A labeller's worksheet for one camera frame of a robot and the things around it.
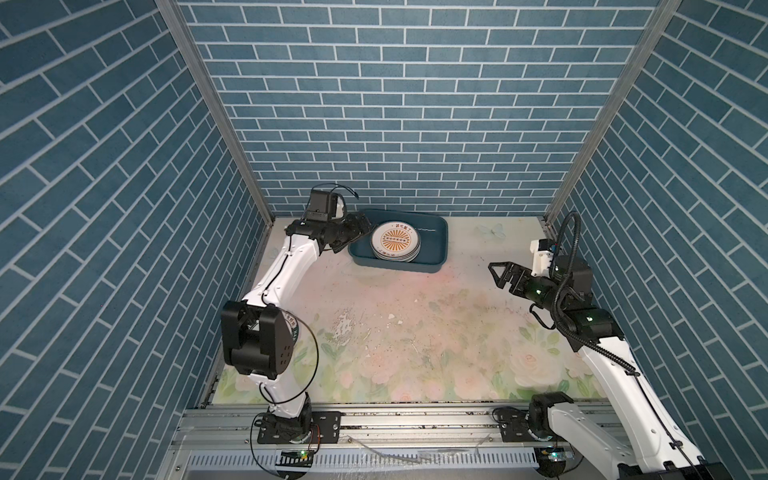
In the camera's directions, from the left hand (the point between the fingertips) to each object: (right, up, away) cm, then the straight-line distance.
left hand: (364, 229), depth 86 cm
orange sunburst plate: (+9, -3, +22) cm, 24 cm away
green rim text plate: (-22, -29, +5) cm, 37 cm away
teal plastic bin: (+23, +1, +29) cm, 37 cm away
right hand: (+36, -10, -11) cm, 39 cm away
